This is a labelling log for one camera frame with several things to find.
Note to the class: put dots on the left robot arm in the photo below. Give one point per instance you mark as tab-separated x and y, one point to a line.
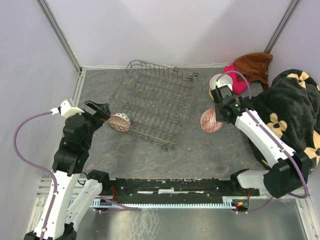
61	218

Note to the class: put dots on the yellow rim blue pattern bowl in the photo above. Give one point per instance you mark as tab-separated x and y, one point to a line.
210	94

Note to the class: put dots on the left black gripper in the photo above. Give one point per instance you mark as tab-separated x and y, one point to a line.
101	115

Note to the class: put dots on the red geometric pattern bowl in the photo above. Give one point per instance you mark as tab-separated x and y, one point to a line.
208	121

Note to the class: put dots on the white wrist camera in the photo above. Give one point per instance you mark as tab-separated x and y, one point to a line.
67	108
219	84

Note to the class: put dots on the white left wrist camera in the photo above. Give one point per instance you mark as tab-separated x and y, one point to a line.
67	108

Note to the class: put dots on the pink cloth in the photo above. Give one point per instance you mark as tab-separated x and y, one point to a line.
238	86

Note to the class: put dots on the black base bar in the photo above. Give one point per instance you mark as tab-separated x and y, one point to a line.
169	190

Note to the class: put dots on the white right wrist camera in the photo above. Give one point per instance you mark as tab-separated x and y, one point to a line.
219	84

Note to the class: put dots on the black flower blanket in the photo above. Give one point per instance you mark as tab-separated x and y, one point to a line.
290	107

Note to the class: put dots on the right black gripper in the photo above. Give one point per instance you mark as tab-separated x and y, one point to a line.
219	118

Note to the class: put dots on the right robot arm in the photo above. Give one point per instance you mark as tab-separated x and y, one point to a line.
288	169

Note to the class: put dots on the grey hexagon pattern bowl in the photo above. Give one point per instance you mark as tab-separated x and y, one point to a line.
224	78

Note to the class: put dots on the red diamond pattern bowl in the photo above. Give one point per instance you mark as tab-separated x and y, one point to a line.
121	122

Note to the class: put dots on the light blue cable duct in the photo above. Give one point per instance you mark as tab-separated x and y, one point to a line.
227	203

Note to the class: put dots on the brown cloth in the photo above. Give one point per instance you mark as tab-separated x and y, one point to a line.
254	67

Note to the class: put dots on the grey wire dish rack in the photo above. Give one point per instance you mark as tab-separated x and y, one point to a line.
157	100

